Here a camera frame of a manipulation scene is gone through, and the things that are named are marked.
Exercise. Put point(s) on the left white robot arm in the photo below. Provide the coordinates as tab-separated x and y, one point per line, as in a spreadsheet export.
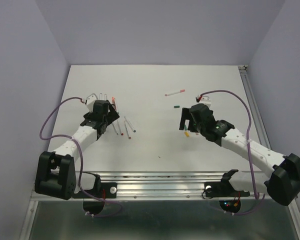
56	174

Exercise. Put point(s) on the peach capped marker pen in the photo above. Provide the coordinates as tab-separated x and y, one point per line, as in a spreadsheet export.
127	130

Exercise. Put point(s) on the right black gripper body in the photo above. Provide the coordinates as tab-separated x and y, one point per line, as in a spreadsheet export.
197	127

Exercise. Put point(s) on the blue capped marker pen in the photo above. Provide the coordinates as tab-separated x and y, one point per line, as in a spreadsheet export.
130	124

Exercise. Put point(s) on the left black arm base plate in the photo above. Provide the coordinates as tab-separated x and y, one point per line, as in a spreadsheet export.
104	192

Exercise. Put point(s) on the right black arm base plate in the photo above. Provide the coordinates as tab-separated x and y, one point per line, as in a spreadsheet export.
218	189

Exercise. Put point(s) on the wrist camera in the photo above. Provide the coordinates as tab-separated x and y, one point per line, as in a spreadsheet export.
204	99
90	100

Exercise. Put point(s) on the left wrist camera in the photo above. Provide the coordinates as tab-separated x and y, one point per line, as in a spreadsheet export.
90	100

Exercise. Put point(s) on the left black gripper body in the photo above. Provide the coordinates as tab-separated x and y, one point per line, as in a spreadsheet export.
88	116

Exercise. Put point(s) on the aluminium right side rail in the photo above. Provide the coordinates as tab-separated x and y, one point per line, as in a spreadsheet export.
256	115

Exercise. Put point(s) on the pink capped marker pen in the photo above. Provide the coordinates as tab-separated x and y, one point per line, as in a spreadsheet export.
174	93

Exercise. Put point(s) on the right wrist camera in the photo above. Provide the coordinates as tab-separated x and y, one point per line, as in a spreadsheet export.
204	99

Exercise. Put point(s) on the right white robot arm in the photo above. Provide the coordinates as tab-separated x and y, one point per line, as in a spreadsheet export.
279	175

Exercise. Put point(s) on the green capped marker pen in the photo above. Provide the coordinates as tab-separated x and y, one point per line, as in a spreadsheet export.
114	128

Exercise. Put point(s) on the red capped marker pen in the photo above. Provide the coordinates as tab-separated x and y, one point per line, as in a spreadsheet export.
120	128

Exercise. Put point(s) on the aluminium front rail frame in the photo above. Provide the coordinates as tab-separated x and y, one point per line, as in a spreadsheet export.
160	206

